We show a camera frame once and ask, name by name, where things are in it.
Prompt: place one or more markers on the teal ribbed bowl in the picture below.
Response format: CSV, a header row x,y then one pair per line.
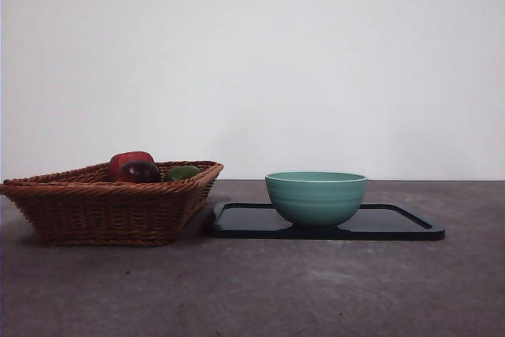
x,y
315,201

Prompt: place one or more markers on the dark rectangular tray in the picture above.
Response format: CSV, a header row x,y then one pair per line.
x,y
252,220

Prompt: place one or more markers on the green vegetable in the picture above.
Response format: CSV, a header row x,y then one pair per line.
x,y
181,173

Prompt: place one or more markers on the dark purple round fruit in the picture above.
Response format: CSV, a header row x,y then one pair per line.
x,y
140,172

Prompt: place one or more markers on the red bell pepper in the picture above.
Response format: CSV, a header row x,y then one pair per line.
x,y
128,157

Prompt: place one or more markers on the brown wicker basket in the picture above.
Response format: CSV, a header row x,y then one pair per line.
x,y
106,210

